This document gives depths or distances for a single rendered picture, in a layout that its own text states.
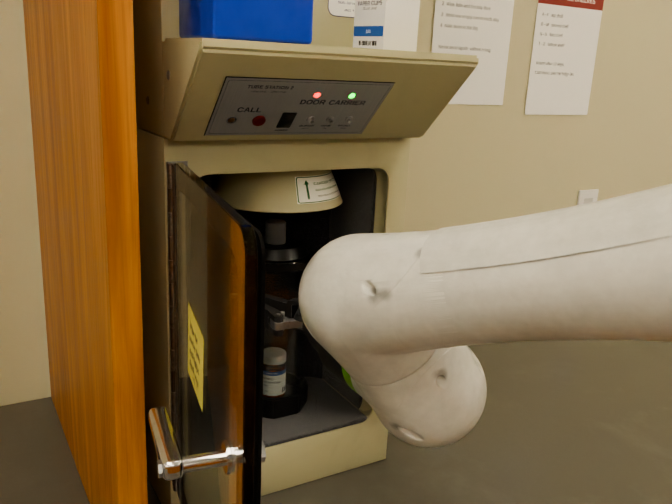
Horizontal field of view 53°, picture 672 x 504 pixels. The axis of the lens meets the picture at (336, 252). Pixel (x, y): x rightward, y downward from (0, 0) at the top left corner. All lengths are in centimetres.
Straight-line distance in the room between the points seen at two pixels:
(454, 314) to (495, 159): 111
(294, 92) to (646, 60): 135
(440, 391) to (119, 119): 37
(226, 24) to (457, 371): 37
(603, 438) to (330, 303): 74
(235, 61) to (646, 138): 148
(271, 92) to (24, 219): 59
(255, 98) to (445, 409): 35
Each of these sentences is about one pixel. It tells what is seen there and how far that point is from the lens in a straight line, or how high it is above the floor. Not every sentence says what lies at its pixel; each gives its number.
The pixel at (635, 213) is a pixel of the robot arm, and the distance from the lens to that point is 45.
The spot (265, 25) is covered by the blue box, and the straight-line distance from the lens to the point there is 65.
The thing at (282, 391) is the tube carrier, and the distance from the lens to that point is 95.
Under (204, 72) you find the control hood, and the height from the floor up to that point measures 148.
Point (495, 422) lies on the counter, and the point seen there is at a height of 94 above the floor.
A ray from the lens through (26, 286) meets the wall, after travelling 120.
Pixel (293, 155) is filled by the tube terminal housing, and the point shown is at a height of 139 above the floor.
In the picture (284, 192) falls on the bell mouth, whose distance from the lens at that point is 83.
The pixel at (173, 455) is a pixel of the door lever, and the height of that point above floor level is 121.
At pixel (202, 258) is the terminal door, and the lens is 58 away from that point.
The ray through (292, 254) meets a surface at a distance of 89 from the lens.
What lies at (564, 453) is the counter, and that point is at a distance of 113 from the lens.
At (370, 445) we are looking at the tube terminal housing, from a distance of 101.
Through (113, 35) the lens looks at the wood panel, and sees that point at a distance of 63.
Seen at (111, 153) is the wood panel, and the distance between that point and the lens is 63.
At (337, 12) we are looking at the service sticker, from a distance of 81.
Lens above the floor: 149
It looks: 16 degrees down
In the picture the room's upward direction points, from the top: 3 degrees clockwise
